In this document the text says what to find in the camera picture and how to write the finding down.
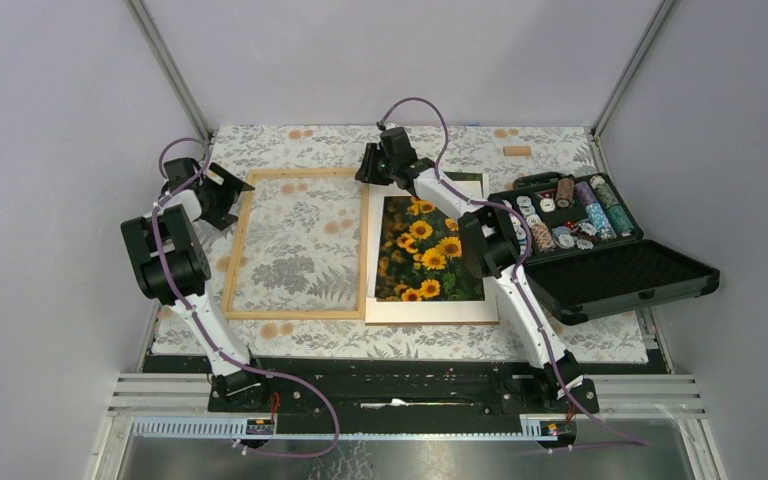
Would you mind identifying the sunflower photo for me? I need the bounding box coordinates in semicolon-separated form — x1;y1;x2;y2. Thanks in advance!
373;196;486;302

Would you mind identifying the white mat board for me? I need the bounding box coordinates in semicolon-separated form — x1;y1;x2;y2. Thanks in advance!
365;185;498;322

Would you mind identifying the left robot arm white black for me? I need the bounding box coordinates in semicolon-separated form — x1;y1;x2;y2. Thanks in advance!
120;158;271;412

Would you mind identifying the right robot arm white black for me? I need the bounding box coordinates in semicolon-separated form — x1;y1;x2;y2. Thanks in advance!
355;122;596;417

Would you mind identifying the dark green photo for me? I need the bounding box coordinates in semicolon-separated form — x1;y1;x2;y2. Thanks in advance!
446;172;483;185

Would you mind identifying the floral tablecloth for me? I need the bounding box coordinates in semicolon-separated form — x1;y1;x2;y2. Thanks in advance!
150;125;650;364

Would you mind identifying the small wooden block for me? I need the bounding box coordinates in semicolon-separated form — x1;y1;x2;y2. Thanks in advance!
503;145;532;157

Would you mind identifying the brown chip stack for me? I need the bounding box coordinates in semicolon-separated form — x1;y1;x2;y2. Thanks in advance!
554;177;575;209

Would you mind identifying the purple chip stack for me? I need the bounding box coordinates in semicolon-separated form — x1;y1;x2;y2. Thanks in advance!
574;181;598;207

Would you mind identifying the blue chip stack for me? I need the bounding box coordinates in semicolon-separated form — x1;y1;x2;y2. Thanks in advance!
585;202;617;240

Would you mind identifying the black poker chip case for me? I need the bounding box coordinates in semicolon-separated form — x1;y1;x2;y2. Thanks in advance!
490;172;721;325

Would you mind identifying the green chip stack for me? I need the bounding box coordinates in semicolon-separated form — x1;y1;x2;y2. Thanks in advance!
590;175;635;237

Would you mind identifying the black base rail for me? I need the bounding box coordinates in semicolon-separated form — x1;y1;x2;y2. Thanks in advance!
208;357;578;433

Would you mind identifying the grey slotted cable duct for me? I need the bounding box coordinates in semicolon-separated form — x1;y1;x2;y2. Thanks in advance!
131;417;559;443

